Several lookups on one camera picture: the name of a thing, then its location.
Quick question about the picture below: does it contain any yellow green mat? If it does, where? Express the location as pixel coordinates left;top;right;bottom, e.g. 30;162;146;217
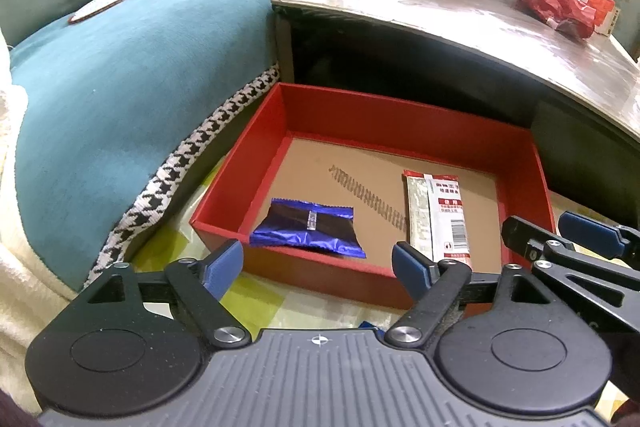
132;167;640;423

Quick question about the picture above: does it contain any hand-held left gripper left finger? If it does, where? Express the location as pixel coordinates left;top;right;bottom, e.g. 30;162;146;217
75;238;252;350

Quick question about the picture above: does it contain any crumpled red snack bag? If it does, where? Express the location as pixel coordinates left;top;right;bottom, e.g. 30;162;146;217
512;0;601;38

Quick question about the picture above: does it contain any teal sofa cushion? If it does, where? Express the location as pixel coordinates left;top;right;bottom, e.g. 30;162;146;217
0;0;383;293

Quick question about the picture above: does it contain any red carton box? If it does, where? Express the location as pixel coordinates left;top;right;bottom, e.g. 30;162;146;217
560;0;621;36

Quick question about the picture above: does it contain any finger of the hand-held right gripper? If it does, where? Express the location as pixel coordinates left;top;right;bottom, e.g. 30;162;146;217
558;211;640;270
501;216;640;335

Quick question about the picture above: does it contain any red cardboard box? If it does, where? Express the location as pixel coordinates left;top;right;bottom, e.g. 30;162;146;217
189;82;557;310

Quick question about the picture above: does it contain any low coffee table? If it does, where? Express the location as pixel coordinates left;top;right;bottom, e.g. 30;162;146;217
270;0;640;233

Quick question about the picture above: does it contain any white sachet red label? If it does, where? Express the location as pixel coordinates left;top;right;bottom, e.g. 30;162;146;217
402;169;473;264

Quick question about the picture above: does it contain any blue foil snack packet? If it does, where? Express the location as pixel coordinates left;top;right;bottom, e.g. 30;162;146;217
249;198;367;259

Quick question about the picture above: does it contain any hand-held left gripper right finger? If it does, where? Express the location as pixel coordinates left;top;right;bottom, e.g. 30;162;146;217
385;241;557;350

